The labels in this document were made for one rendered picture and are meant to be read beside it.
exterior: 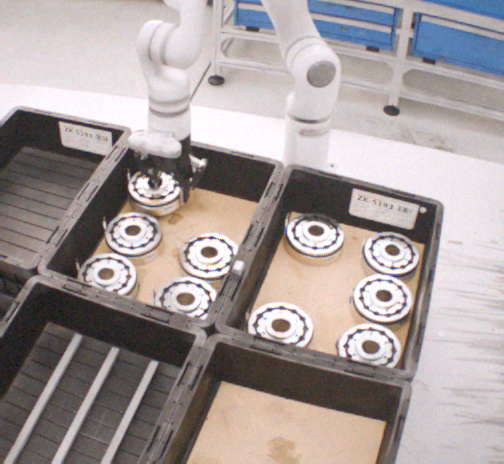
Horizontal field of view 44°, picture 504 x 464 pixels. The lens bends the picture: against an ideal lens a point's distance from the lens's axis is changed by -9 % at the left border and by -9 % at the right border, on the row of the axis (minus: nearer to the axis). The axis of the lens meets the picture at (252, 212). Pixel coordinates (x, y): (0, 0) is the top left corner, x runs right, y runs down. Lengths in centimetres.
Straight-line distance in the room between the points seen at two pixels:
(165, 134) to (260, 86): 208
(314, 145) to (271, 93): 179
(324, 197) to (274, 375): 40
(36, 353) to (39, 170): 47
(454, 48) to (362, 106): 55
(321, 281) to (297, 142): 31
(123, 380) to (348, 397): 34
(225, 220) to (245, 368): 37
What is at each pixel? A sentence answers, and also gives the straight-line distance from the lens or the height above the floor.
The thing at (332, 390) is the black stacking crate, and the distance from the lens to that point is 97.
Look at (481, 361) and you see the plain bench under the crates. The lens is 130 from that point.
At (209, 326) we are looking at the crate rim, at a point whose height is 93.
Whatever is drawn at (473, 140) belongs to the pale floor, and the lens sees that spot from 311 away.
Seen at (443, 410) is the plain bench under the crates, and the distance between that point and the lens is 121.
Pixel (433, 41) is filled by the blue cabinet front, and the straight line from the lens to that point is 294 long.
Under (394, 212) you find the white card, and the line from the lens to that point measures 123.
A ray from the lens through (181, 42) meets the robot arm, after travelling 102.
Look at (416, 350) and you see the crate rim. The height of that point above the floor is 93.
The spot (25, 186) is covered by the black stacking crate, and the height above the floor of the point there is 83.
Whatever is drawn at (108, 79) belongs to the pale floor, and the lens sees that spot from 327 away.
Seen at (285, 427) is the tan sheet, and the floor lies 83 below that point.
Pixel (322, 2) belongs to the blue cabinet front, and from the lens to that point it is 290.
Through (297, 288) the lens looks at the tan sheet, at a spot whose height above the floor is 83.
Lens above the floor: 170
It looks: 43 degrees down
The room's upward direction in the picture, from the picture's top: 4 degrees clockwise
